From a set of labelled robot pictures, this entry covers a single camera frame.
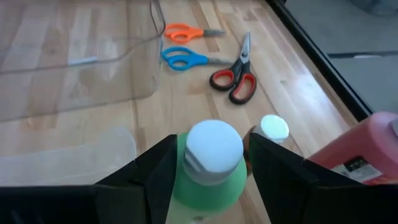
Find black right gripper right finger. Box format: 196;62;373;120
248;132;398;224

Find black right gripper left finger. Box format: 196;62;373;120
0;133;178;224

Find small brown paint bottle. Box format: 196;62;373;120
242;114;290;175

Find green paint bottle white cap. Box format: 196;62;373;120
164;119;249;224

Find large red paint bottle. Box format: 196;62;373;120
307;111;398;187

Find red and black scissors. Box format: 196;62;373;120
208;31;258;106

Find blue-handled scissors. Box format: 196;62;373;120
160;46;234;72

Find orange-handled scissors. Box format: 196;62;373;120
164;22;226;45

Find small clear plastic bin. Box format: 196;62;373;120
0;126;138;187

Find large clear plastic bin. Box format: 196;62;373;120
0;0;167;123

